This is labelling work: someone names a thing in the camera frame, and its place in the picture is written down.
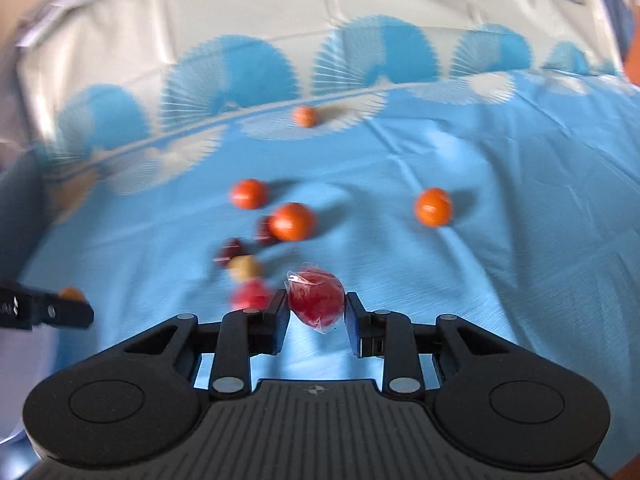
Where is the orange fruit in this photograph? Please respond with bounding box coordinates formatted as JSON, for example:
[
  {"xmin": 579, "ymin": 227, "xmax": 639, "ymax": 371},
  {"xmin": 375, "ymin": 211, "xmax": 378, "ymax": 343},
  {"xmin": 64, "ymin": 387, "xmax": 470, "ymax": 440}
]
[{"xmin": 292, "ymin": 105, "xmax": 319, "ymax": 128}]

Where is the blue sofa armrest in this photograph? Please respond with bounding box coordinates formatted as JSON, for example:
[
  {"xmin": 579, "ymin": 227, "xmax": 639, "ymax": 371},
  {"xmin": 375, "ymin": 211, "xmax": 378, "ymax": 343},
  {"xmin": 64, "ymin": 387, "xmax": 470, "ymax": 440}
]
[{"xmin": 0, "ymin": 150, "xmax": 50, "ymax": 282}]

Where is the orange tangerine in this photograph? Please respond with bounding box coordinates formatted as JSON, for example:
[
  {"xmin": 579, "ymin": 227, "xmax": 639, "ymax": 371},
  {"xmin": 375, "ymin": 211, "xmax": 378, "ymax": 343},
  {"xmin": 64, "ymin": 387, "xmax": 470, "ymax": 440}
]
[
  {"xmin": 269, "ymin": 203, "xmax": 317, "ymax": 242},
  {"xmin": 230, "ymin": 179, "xmax": 269, "ymax": 210},
  {"xmin": 414, "ymin": 188, "xmax": 454, "ymax": 228}
]

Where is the dark red date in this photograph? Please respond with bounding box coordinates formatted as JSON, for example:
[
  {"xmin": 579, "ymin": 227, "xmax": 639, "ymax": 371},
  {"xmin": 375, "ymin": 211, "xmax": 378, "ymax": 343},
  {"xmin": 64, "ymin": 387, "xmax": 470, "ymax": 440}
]
[
  {"xmin": 214, "ymin": 237, "xmax": 248, "ymax": 268},
  {"xmin": 255, "ymin": 216, "xmax": 279, "ymax": 246}
]

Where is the tan longan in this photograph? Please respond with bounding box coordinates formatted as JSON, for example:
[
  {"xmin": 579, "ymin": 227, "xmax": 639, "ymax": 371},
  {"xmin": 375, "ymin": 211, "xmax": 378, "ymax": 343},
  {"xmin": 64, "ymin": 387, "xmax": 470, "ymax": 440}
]
[
  {"xmin": 227, "ymin": 255, "xmax": 262, "ymax": 284},
  {"xmin": 58, "ymin": 287, "xmax": 86, "ymax": 302}
]

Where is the blue fan-pattern cloth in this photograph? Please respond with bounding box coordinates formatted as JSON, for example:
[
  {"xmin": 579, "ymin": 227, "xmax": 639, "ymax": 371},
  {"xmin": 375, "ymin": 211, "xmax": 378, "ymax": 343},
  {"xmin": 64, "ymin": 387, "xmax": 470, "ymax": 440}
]
[{"xmin": 1, "ymin": 0, "xmax": 639, "ymax": 472}]

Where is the red fruit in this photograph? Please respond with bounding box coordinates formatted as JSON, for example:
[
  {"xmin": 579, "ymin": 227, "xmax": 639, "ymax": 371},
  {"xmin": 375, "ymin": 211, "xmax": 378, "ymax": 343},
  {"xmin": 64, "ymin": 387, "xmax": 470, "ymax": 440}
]
[
  {"xmin": 285, "ymin": 266, "xmax": 345, "ymax": 333},
  {"xmin": 231, "ymin": 278, "xmax": 273, "ymax": 310}
]

